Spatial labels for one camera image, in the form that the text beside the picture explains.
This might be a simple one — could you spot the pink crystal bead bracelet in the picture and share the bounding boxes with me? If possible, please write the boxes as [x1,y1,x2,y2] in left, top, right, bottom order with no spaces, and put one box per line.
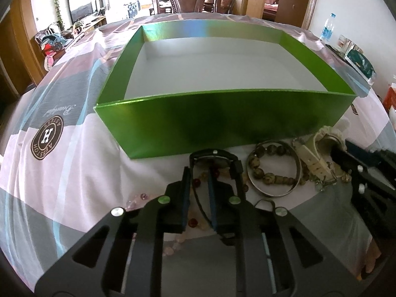
[125,192,189,258]

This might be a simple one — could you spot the white strap wristwatch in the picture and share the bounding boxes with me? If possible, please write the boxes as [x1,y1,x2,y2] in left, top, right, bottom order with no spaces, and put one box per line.
[291,126,352,191]

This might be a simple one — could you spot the red bead bracelet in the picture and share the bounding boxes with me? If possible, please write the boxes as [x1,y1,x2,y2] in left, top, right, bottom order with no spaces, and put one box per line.
[186,168,250,231]

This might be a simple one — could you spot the silver bangle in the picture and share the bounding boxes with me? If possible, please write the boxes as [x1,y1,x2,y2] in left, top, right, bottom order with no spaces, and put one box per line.
[246,140,303,198]

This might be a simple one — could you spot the brown bead bracelet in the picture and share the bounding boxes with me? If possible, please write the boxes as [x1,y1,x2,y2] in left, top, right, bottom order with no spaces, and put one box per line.
[246,143,310,187]

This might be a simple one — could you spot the black eyeglasses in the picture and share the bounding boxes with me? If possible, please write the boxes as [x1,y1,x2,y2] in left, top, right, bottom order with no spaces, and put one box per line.
[189,149,246,247]

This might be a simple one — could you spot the person's hand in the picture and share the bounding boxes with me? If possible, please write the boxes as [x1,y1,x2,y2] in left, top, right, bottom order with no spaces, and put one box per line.
[357,239,381,280]

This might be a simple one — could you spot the pink grey patterned tablecloth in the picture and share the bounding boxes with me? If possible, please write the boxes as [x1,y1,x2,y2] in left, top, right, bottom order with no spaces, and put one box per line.
[1,13,395,290]

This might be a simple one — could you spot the dark green bag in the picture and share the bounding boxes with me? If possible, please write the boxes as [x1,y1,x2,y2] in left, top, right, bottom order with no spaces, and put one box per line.
[344,49,376,86]

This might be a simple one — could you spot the plastic water bottle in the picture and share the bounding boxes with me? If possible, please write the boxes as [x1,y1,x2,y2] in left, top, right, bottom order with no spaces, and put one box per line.
[320,13,336,43]

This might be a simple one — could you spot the green cardboard box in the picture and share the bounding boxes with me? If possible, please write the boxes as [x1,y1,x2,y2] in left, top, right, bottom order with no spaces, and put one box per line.
[95,20,356,159]

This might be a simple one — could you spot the wooden armchair with clothes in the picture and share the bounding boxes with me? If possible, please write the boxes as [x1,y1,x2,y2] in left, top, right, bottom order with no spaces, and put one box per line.
[34,23,73,72]

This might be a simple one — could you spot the wooden sofa with cushions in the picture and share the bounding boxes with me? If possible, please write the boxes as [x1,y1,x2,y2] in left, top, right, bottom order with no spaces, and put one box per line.
[203,0,236,14]

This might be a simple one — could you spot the wooden tv cabinet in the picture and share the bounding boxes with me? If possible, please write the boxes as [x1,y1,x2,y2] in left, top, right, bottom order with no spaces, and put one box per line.
[64,15,107,50]

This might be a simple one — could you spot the black television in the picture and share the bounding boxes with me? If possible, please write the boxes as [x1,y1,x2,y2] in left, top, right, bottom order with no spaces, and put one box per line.
[67,0,96,24]

